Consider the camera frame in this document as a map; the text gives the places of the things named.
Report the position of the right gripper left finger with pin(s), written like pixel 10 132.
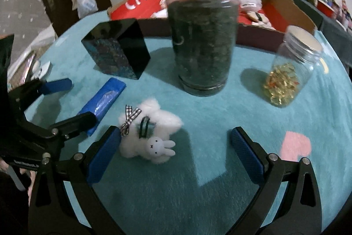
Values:
pixel 63 199

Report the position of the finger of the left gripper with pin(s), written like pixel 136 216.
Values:
pixel 30 91
pixel 52 139

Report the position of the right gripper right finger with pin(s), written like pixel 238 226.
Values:
pixel 287 200

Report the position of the blue sponge pack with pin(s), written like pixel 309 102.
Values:
pixel 102 101

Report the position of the white fluffy bunny clip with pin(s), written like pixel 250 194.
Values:
pixel 146 131

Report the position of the beige powder puff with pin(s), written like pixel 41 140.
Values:
pixel 257 17

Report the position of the cream crochet scrunchie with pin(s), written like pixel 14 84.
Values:
pixel 163 13

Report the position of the person left hand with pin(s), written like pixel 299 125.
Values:
pixel 22 178

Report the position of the black patterned box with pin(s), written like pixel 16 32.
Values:
pixel 118 48

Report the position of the plastic bag on door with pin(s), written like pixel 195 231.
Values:
pixel 86 7

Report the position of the teal plush table cover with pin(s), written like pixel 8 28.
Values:
pixel 204 188

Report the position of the small jar gold beads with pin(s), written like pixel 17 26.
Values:
pixel 294 63

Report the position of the dark cloth side table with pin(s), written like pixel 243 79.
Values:
pixel 339 39

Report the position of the red cardboard box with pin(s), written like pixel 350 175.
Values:
pixel 279 13

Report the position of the red bowl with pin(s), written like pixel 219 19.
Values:
pixel 325 9

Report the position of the large jar dark contents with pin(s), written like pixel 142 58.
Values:
pixel 203 37

